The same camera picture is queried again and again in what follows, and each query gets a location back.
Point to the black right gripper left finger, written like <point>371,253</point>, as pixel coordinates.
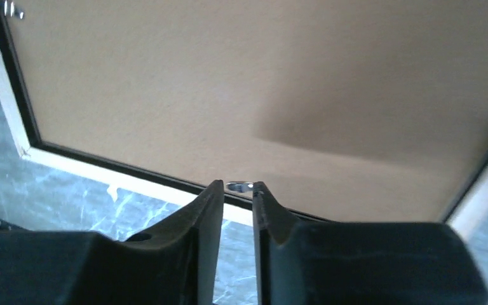
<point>171,262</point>

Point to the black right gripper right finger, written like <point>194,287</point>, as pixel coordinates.
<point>309,262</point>

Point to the brown frame backing board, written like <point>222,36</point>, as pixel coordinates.
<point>348,110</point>

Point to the light wooden picture frame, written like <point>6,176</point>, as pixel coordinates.
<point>467,212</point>

